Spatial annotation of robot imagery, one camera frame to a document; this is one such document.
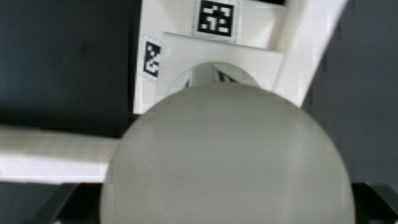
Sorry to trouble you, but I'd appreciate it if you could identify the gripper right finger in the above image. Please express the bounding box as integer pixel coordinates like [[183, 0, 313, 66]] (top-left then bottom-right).
[[366, 183, 398, 224]]

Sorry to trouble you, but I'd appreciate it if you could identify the white lamp bulb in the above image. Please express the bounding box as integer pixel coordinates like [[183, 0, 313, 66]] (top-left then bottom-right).
[[98, 62, 357, 224]]

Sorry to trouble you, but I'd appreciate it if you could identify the white lamp base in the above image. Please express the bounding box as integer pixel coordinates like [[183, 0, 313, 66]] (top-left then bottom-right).
[[133, 0, 348, 114]]

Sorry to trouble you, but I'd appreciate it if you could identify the white U-shaped frame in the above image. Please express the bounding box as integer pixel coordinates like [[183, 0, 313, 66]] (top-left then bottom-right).
[[0, 125, 119, 184]]

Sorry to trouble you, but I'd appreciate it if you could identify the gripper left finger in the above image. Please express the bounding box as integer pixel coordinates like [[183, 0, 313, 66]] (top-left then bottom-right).
[[23, 183, 78, 224]]

